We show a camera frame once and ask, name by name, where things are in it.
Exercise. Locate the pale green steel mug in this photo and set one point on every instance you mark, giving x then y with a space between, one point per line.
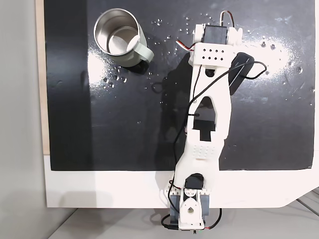
117 37

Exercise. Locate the black table mat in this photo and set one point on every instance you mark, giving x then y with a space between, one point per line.
124 119

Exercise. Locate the grey table clamp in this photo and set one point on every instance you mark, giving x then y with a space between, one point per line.
175 209
206 206

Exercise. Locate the black oval camera box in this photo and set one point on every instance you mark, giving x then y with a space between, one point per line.
240 72

